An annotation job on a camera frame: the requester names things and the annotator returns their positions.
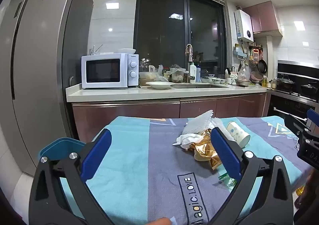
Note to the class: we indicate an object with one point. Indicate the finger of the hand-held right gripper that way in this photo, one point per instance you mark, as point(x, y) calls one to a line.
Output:
point(313, 117)
point(296, 124)

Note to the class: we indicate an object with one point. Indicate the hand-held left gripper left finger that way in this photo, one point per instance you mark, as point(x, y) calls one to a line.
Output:
point(99, 151)

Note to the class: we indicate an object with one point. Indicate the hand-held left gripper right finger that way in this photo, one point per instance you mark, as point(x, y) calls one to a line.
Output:
point(224, 155)

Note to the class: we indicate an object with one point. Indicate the green candy wrapper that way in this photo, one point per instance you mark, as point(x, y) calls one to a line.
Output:
point(230, 182)

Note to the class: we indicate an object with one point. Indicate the small white foam net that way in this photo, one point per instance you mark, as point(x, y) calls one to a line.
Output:
point(219, 124)

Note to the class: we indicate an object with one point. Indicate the white tissue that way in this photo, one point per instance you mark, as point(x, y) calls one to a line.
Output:
point(189, 140)

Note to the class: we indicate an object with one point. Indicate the blue plastic bin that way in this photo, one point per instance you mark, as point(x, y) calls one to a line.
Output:
point(59, 146)

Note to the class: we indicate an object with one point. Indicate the large white foam net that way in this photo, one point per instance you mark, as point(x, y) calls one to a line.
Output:
point(199, 122)

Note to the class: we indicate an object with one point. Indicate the person's right hand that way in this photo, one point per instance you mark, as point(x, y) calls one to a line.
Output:
point(311, 190)

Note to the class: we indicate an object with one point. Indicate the person's left hand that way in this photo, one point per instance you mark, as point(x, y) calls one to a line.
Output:
point(160, 222)

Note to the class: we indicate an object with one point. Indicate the gold foil wrapper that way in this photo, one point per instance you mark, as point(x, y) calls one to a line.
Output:
point(206, 152)

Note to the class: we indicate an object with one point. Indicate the black built-in oven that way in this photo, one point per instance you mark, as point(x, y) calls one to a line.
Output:
point(281, 107)

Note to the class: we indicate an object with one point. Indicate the patterned paper cup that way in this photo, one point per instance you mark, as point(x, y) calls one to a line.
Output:
point(236, 132)

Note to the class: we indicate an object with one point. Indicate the black cooking pot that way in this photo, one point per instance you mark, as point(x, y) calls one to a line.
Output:
point(309, 89)
point(285, 85)

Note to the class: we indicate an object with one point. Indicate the kitchen counter with pink cabinets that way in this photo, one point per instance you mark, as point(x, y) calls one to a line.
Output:
point(124, 112)

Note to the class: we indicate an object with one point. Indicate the blue grey printed tablecloth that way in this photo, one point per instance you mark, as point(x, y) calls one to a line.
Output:
point(149, 165)

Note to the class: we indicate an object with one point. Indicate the black range hood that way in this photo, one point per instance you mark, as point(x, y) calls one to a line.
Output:
point(299, 67)

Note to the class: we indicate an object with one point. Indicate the yellow oil bottle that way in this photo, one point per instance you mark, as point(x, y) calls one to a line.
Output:
point(264, 81)

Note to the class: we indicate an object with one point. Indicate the black hanging frying pan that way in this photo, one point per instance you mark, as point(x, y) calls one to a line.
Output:
point(262, 66)

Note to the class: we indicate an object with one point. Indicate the metal basin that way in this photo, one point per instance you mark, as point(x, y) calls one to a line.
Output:
point(243, 82)

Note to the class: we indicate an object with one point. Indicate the steel sink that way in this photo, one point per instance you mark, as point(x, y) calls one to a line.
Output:
point(199, 86)

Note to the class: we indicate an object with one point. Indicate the white mug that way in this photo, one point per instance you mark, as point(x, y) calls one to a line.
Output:
point(229, 80)

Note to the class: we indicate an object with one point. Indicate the white microwave oven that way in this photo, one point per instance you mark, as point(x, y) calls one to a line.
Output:
point(102, 70)

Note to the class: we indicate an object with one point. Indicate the white cutlery holder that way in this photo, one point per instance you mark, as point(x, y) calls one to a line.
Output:
point(231, 72)

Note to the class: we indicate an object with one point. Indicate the blue bottle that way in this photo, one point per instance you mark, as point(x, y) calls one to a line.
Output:
point(198, 75)

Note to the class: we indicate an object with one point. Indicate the white soap bottle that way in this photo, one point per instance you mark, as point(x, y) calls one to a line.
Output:
point(192, 72)

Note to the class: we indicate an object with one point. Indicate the plastic food container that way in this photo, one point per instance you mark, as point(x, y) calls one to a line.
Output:
point(148, 77)

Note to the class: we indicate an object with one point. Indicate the white shallow bowl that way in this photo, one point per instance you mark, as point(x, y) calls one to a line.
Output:
point(158, 85)

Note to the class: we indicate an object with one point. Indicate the bag of dried food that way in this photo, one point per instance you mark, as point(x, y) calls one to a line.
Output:
point(178, 74)

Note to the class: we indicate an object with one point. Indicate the metal faucet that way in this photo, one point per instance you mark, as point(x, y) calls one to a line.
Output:
point(190, 65)

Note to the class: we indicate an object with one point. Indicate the glass jar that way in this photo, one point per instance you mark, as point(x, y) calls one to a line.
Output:
point(145, 65)

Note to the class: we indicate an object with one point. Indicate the clear plastic bag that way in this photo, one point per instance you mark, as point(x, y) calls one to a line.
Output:
point(162, 74)

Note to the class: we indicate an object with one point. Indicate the white bowl on microwave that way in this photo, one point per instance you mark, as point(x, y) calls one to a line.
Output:
point(127, 51)

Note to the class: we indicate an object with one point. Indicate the grey refrigerator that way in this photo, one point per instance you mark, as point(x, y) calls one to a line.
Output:
point(37, 65)

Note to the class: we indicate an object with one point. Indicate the white water heater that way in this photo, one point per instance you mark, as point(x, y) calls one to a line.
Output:
point(244, 25)

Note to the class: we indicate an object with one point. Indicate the dark kitchen window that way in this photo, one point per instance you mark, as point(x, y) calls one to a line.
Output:
point(162, 40)

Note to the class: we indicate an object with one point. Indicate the blue wall rack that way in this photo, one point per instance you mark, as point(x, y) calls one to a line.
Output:
point(239, 51)

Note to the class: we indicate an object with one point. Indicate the pink wall cabinet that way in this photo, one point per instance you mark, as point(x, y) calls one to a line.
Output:
point(264, 17)

